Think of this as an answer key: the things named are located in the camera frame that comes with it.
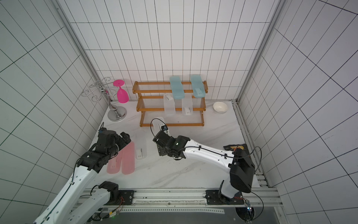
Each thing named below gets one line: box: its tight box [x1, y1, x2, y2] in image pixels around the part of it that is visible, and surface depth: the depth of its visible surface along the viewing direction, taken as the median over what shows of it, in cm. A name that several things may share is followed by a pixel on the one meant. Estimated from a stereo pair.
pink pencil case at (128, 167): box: [121, 140, 136, 175], surface depth 86 cm
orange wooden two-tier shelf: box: [132, 80, 209, 127], surface depth 97 cm
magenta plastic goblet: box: [112, 79, 129, 104], surface depth 102 cm
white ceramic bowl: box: [212, 101, 228, 114], surface depth 112 cm
